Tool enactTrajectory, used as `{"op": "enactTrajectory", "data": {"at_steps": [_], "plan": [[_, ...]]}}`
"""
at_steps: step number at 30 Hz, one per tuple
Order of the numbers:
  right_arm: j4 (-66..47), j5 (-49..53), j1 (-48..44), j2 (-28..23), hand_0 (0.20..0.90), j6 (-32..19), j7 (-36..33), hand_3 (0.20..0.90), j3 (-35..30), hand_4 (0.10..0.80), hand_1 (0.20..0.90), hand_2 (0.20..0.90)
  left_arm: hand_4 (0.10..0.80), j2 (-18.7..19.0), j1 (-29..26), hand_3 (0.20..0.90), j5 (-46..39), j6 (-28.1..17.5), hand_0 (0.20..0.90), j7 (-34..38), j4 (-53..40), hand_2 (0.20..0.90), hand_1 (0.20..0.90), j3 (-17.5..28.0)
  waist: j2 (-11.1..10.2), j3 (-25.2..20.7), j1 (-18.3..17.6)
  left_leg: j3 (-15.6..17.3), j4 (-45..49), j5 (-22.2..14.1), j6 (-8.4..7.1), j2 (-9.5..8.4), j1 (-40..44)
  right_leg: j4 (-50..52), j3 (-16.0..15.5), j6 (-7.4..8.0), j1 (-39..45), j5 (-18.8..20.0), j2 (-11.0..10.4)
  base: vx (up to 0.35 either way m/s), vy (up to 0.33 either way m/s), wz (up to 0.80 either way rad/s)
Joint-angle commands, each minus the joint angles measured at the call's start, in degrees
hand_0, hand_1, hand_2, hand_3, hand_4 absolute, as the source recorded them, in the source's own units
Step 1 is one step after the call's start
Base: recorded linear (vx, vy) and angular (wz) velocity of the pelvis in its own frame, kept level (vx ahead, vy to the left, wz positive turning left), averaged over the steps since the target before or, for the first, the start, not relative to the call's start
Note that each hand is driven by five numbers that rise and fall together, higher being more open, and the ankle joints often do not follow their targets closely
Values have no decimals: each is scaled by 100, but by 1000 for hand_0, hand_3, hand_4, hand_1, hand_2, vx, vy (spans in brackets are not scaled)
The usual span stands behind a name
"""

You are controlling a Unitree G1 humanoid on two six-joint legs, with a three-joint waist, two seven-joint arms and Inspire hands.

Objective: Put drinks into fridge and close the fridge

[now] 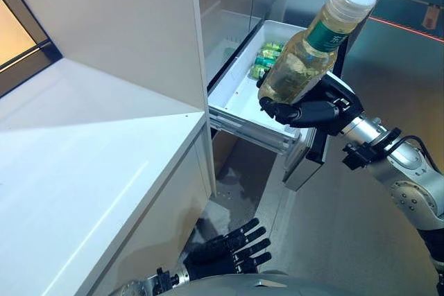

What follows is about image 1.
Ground white tall cabinet panel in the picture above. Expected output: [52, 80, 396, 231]
[5, 0, 219, 197]

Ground white low counter cabinet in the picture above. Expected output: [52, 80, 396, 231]
[0, 56, 215, 296]

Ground silver robot torso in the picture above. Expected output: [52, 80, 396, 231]
[114, 270, 442, 296]

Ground white fridge drawer steel front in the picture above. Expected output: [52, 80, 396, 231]
[207, 20, 348, 193]

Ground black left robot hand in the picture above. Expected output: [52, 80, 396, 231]
[182, 218, 273, 281]

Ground dark green drink can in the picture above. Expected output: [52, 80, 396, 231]
[255, 56, 279, 69]

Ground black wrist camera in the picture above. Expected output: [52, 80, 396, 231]
[341, 141, 375, 172]
[154, 267, 182, 290]

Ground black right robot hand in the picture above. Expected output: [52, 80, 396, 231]
[255, 70, 367, 137]

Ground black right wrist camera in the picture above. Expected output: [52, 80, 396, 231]
[341, 141, 375, 172]

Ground amber glass window dark frame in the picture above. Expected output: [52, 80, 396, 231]
[0, 0, 64, 100]

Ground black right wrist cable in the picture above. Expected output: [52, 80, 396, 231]
[380, 134, 444, 173]

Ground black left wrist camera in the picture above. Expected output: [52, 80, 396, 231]
[154, 267, 182, 290]

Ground tea bottle white cap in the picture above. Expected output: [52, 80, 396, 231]
[257, 0, 378, 105]

